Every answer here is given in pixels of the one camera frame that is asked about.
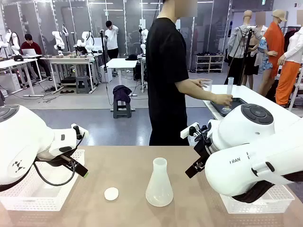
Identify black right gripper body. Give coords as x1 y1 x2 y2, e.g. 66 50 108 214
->
193 124 213 164

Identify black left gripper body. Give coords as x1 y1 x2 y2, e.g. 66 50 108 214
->
48 152 80 168

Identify translucent plastic conical flask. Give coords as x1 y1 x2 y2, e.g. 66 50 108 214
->
145 157 174 207

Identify white round flask stopper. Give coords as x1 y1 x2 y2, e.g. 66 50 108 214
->
104 187 119 201

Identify clear plastic cup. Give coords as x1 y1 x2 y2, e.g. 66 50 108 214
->
200 79 213 92

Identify clear graduated cylinder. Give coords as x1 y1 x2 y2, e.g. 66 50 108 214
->
222 77 235 112

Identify white perforated plastic basket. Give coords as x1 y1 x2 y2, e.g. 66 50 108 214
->
0 149 85 212
219 183 295 214

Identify person's right forearm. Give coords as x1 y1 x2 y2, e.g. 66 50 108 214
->
186 82 220 102

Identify person's right hand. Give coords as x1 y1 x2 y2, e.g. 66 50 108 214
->
215 94 234 107

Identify person's left hand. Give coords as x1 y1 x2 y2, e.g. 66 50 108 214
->
189 79 209 90

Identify black tray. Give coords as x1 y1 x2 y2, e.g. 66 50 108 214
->
203 97 248 118

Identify grey plastic stool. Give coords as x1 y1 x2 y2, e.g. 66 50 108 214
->
113 100 132 119

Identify grey step stool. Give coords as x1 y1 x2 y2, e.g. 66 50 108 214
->
75 76 92 94

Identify white shoe rack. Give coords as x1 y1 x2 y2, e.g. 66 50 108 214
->
195 53 225 73

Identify person in black t-shirt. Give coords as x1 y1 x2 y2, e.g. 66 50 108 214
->
145 0 198 147

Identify dark purple clothing pile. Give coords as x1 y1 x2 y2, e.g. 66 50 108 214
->
112 85 133 103

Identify white desk with robots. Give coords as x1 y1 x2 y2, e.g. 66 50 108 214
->
40 54 98 94

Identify black tripod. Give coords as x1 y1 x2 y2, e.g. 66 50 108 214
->
236 26 255 86

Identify white desk with laptop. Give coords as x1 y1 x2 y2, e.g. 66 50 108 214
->
0 58 38 96

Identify mannequin in orange trousers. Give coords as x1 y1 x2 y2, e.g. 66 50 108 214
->
275 23 303 106

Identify mannequin in grey shirt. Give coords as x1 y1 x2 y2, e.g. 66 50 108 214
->
227 10 264 88

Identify white desk with black hat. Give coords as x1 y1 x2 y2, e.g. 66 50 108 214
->
104 58 138 97

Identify silver laptop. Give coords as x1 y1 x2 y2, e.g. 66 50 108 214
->
21 48 43 57

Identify mannequin in blue floral dress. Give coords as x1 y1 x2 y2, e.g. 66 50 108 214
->
254 11 274 71

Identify seated person in red sweater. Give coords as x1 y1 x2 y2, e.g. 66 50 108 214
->
20 34 52 81

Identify mannequin in orange jacket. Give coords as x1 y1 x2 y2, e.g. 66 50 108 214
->
258 9 287 95

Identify standing person in white shirt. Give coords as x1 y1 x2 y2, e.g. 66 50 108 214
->
104 20 119 60

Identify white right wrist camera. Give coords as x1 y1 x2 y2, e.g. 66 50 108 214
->
180 122 200 139

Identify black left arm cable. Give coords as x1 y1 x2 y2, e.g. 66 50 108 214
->
33 132 86 187

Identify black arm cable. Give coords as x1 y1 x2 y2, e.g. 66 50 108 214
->
232 174 303 204
33 132 86 187

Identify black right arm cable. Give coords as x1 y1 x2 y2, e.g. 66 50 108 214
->
232 174 303 204

